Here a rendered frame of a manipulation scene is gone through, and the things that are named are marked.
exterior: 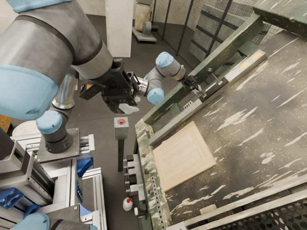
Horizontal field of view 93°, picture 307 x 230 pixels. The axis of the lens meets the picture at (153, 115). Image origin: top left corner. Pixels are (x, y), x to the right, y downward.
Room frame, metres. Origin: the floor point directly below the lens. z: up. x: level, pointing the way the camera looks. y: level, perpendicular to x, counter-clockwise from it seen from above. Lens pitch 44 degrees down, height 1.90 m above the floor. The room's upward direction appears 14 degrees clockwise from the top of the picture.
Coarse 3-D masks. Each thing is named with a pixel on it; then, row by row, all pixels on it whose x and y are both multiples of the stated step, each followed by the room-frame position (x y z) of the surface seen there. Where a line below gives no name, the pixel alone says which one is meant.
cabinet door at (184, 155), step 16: (192, 128) 0.68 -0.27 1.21; (176, 144) 0.62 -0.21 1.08; (192, 144) 0.58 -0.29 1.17; (160, 160) 0.55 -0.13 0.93; (176, 160) 0.52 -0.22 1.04; (192, 160) 0.49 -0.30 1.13; (208, 160) 0.47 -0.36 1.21; (160, 176) 0.45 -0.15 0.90; (176, 176) 0.43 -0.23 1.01; (192, 176) 0.41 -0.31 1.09
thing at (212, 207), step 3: (213, 204) 0.27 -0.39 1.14; (207, 207) 0.25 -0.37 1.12; (210, 207) 0.25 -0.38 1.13; (213, 207) 0.25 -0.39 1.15; (216, 207) 0.26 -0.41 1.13; (201, 210) 0.24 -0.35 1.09; (204, 210) 0.24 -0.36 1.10; (207, 210) 0.24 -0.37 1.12; (210, 210) 0.24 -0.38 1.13; (201, 213) 0.23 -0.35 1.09; (204, 213) 0.23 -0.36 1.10
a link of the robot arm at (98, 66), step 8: (104, 48) 0.26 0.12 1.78; (96, 56) 0.24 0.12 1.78; (104, 56) 0.25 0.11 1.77; (72, 64) 0.25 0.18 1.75; (80, 64) 0.27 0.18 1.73; (88, 64) 0.23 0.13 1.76; (96, 64) 0.24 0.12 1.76; (104, 64) 0.25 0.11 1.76; (80, 72) 0.23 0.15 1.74; (88, 72) 0.23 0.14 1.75; (96, 72) 0.24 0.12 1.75; (104, 72) 0.25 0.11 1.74
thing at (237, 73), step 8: (264, 56) 0.89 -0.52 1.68; (256, 64) 0.88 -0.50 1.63; (232, 72) 0.89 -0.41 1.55; (240, 72) 0.86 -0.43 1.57; (232, 80) 0.85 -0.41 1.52; (224, 88) 0.84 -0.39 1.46; (216, 96) 0.83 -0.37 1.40; (192, 104) 0.83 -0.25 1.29; (200, 104) 0.80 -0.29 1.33; (184, 112) 0.80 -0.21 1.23; (192, 112) 0.78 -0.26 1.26; (176, 120) 0.77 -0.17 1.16; (184, 120) 0.77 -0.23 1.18; (168, 128) 0.74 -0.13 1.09; (152, 136) 0.74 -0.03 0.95; (160, 136) 0.72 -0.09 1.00; (152, 144) 0.70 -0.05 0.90
